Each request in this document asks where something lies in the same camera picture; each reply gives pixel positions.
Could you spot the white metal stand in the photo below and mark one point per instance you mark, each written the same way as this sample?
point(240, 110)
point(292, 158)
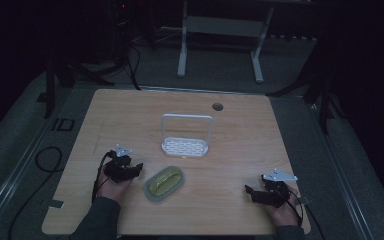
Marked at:
point(223, 26)

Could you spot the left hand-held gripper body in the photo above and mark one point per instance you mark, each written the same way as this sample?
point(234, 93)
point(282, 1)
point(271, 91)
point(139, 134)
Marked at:
point(120, 166)

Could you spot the person's left hand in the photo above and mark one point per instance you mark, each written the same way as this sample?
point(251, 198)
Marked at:
point(111, 188)

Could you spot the black tripod stand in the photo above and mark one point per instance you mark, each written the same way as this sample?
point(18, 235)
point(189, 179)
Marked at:
point(66, 71)
point(316, 90)

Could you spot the grey tape strip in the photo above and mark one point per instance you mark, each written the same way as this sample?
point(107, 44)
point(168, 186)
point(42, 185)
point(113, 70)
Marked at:
point(302, 200)
point(56, 203)

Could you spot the person's right hand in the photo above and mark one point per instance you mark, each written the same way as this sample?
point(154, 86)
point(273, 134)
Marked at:
point(285, 213)

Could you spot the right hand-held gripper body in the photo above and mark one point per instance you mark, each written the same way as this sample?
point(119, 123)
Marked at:
point(275, 191)

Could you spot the grey dish with green soap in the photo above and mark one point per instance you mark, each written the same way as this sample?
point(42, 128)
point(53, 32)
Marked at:
point(164, 183)

